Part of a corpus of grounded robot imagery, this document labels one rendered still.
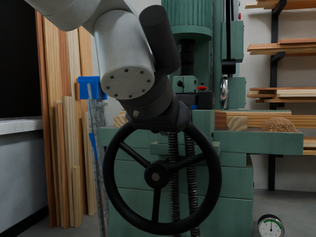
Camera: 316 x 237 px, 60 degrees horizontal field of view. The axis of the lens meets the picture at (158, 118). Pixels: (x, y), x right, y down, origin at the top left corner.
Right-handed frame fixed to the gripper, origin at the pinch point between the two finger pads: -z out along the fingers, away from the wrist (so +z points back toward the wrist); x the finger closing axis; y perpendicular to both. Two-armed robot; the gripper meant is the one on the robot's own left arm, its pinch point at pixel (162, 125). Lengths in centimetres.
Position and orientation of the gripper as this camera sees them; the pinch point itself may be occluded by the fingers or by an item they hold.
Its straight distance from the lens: 55.5
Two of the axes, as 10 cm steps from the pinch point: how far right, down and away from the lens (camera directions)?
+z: -2.5, -4.6, -8.5
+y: 2.1, -8.8, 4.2
